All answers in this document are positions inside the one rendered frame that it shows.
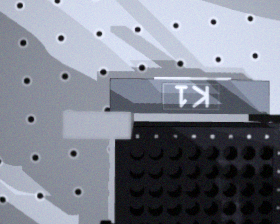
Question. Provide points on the grey flat base plate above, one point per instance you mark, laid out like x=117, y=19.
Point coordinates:
x=59, y=55

